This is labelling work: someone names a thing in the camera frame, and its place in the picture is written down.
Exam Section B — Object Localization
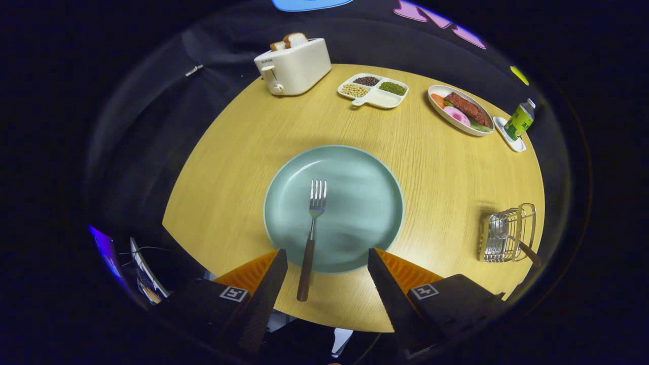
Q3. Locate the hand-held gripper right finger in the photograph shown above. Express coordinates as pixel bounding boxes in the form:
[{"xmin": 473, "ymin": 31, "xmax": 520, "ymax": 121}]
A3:
[{"xmin": 367, "ymin": 247, "xmax": 508, "ymax": 358}]

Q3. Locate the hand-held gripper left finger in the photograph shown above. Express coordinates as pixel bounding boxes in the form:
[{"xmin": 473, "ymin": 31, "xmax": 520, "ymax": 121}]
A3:
[{"xmin": 162, "ymin": 248, "xmax": 289, "ymax": 355}]

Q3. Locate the metal fork with brown handle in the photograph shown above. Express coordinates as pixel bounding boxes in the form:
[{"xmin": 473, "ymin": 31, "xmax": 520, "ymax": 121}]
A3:
[{"xmin": 297, "ymin": 179, "xmax": 328, "ymax": 302}]

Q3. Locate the metal spoon with brown handle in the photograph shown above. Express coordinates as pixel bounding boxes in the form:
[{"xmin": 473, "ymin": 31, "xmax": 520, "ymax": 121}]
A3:
[{"xmin": 488, "ymin": 214, "xmax": 542, "ymax": 268}]

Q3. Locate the teal round plate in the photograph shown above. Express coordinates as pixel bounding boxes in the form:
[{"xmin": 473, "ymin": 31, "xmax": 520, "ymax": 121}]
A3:
[{"xmin": 263, "ymin": 145, "xmax": 405, "ymax": 274}]

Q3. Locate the white oval food plate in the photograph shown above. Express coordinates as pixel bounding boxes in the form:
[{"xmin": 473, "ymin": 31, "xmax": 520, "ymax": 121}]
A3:
[{"xmin": 427, "ymin": 85, "xmax": 495, "ymax": 137}]

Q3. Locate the white coaster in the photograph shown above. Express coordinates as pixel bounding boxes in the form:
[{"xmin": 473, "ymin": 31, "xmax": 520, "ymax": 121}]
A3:
[{"xmin": 493, "ymin": 116, "xmax": 527, "ymax": 153}]

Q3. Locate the white divided dish with beans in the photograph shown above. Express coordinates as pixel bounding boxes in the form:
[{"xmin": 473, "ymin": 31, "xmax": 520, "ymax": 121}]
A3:
[{"xmin": 337, "ymin": 73, "xmax": 409, "ymax": 110}]

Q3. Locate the black backdrop cloth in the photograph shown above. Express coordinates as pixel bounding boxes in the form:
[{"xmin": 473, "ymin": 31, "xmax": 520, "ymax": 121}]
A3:
[{"xmin": 84, "ymin": 0, "xmax": 591, "ymax": 305}]

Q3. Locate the brown meat piece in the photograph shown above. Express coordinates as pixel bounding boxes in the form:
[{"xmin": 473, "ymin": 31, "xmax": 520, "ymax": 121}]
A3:
[{"xmin": 444, "ymin": 91, "xmax": 491, "ymax": 127}]

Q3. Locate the green drink bottle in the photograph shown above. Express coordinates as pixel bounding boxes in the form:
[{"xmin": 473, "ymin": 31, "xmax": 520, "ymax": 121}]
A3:
[{"xmin": 504, "ymin": 98, "xmax": 536, "ymax": 141}]

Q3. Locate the white toaster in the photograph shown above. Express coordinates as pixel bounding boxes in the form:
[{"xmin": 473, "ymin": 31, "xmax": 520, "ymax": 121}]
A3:
[{"xmin": 254, "ymin": 38, "xmax": 333, "ymax": 96}]

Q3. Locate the white device with cables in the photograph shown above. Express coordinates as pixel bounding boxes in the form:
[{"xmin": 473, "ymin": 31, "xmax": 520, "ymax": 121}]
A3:
[{"xmin": 129, "ymin": 237, "xmax": 170, "ymax": 305}]

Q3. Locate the metal wire cutlery rack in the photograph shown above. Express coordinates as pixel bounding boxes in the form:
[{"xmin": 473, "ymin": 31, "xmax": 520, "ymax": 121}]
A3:
[{"xmin": 478, "ymin": 203, "xmax": 538, "ymax": 263}]

